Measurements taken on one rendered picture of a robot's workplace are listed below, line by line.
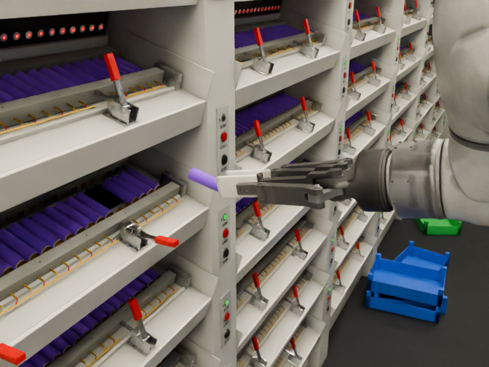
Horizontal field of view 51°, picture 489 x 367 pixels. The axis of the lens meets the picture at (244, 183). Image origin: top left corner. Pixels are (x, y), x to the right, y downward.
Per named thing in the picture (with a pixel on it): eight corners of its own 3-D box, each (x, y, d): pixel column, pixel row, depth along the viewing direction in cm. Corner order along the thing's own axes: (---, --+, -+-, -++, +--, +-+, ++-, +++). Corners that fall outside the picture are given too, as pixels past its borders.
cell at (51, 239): (29, 225, 73) (62, 247, 71) (19, 230, 71) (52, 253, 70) (30, 215, 72) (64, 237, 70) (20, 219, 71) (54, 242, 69)
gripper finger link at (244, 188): (274, 191, 66) (265, 199, 64) (241, 192, 69) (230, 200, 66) (273, 180, 66) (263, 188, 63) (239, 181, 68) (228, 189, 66)
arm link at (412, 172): (436, 151, 52) (378, 154, 55) (442, 232, 54) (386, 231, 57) (448, 129, 59) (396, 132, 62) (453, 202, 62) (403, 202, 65)
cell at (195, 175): (193, 164, 73) (232, 181, 71) (196, 172, 75) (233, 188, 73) (186, 173, 72) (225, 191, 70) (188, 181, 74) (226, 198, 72)
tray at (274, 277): (322, 246, 164) (338, 212, 157) (231, 362, 114) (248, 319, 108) (268, 216, 170) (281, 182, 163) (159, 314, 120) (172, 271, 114)
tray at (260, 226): (326, 191, 157) (343, 153, 150) (230, 290, 107) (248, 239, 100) (270, 162, 163) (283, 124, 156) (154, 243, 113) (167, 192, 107)
